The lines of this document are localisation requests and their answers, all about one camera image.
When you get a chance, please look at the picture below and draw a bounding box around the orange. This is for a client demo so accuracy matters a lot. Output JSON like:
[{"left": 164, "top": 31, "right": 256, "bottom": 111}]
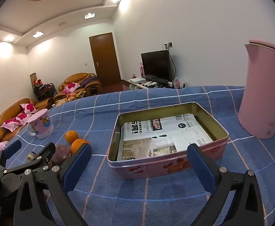
[
  {"left": 71, "top": 139, "right": 91, "bottom": 154},
  {"left": 65, "top": 131, "right": 79, "bottom": 144}
]

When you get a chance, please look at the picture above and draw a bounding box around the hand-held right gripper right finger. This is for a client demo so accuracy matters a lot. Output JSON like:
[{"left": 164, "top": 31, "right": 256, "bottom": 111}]
[{"left": 187, "top": 143, "right": 265, "bottom": 226}]

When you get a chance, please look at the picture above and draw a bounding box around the pink electric kettle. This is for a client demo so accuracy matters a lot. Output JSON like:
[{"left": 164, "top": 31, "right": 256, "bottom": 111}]
[{"left": 238, "top": 39, "right": 275, "bottom": 139}]

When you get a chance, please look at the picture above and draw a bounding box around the blue plaid cloth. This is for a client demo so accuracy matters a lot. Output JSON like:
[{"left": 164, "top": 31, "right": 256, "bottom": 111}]
[{"left": 0, "top": 85, "right": 275, "bottom": 226}]

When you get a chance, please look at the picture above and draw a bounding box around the pink cartoon mug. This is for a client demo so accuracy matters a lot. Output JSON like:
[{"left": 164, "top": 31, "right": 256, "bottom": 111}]
[{"left": 26, "top": 109, "right": 55, "bottom": 139}]

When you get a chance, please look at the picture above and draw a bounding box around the black storage rack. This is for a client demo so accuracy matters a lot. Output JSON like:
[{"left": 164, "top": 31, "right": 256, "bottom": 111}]
[{"left": 33, "top": 82, "right": 58, "bottom": 102}]

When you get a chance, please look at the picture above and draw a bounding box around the purple cloth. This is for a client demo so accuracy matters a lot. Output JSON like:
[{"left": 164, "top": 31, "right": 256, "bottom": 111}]
[{"left": 81, "top": 75, "right": 98, "bottom": 87}]

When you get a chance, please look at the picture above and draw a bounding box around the black television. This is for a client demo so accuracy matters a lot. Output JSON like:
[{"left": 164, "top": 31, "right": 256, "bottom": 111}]
[{"left": 141, "top": 50, "right": 173, "bottom": 82}]

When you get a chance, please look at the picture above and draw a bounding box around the white television stand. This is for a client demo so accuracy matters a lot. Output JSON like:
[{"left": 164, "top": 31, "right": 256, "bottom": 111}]
[{"left": 128, "top": 76, "right": 187, "bottom": 90}]

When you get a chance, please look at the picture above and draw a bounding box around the printed paper liner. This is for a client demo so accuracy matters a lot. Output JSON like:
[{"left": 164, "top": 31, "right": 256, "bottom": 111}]
[{"left": 121, "top": 113, "right": 214, "bottom": 162}]

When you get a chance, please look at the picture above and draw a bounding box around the purple round root vegetable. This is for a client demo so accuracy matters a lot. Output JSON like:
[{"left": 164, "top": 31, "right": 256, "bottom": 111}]
[{"left": 51, "top": 144, "right": 72, "bottom": 166}]

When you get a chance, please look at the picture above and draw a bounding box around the brown leather sofa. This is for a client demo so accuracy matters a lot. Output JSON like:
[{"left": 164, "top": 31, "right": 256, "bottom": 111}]
[{"left": 0, "top": 98, "right": 54, "bottom": 145}]

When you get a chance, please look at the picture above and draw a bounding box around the pink tin box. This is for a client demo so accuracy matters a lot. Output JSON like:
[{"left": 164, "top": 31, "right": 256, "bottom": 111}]
[{"left": 107, "top": 102, "right": 229, "bottom": 180}]

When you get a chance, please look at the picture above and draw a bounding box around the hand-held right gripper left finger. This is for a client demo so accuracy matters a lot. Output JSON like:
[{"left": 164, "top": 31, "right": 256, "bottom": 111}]
[{"left": 13, "top": 143, "right": 92, "bottom": 226}]

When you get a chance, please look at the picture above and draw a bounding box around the brown wooden door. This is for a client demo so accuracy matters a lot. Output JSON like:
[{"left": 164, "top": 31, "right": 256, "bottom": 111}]
[{"left": 89, "top": 32, "right": 122, "bottom": 87}]

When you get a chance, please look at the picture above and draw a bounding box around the brown leather armchair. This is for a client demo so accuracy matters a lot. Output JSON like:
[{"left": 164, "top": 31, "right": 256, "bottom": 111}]
[{"left": 57, "top": 73, "right": 104, "bottom": 99}]

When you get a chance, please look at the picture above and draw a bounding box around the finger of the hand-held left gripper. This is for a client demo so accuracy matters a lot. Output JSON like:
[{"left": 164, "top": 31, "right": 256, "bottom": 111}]
[
  {"left": 0, "top": 140, "right": 22, "bottom": 170},
  {"left": 3, "top": 142, "right": 56, "bottom": 173}
]

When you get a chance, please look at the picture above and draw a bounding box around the cluttered coffee table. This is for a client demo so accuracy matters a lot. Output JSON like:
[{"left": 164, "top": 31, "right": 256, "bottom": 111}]
[{"left": 54, "top": 91, "right": 86, "bottom": 106}]

